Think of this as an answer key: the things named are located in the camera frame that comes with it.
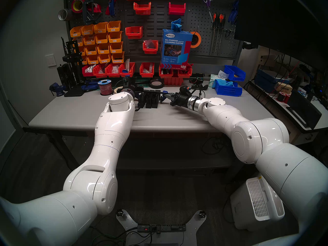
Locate blue microfiber cloth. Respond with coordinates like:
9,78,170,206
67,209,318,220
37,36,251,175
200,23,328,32
171,18,183,32

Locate blue plastic storage bin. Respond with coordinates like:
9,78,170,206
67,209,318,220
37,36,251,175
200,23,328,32
215,79,243,97
224,65,246,82

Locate white side desk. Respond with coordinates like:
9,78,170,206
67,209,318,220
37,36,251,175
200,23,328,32
246,79,328,171

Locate orange black screwdriver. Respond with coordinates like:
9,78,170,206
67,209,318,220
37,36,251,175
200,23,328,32
215,14,223,55
220,14,227,54
210,13,218,56

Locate orange tape roll on pegboard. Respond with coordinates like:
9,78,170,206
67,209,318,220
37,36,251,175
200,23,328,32
190,32,202,48

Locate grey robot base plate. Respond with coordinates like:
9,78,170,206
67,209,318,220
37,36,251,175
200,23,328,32
116,209,207,246

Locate green cutting mat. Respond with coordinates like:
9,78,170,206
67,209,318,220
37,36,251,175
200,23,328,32
112,78,151,87

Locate blue black quick clamp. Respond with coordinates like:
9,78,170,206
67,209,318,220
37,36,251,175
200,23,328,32
81,81,100,91

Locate blue cleaning cloths box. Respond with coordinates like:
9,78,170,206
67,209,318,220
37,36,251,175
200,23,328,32
160,29,193,70

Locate grey duct tape roll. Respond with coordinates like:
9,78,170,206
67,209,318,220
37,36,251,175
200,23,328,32
58,9,75,21

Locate black power strip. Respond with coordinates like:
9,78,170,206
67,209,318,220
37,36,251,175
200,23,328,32
137,224,187,233

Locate black monitor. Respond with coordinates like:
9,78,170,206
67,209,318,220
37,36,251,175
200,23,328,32
234,0,328,71

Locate blue bench vise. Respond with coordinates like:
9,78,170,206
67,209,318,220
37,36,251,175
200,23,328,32
49,83,66,97

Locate blue crate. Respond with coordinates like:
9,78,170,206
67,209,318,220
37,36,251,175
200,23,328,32
254,69,291,93

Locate black laptop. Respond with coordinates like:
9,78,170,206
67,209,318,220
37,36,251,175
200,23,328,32
286,90,322,130

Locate blue handled pliers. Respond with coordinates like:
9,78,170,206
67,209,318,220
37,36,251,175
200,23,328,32
228,1,239,24

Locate red tape roll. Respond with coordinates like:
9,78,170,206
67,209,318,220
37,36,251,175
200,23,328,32
71,0,85,13

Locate black metal stand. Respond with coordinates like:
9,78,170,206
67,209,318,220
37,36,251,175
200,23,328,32
61,37,86,97

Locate cardboard box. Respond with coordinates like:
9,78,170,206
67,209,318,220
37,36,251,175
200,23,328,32
274,82,293,93

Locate blue bar clamp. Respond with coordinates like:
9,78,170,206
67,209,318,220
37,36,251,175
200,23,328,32
122,78,167,103

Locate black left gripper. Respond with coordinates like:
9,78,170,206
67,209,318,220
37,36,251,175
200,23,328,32
132,85,145,100

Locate dark grey pegboard panel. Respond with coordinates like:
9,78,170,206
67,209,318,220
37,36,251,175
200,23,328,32
64,0,242,60

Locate dark green C-clamp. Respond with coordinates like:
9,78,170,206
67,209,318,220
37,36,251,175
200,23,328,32
82,0,103,25

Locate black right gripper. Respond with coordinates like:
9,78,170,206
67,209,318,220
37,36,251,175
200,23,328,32
164,93,190,108

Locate white air purifier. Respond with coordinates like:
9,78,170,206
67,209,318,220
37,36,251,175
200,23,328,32
230,172,285,232

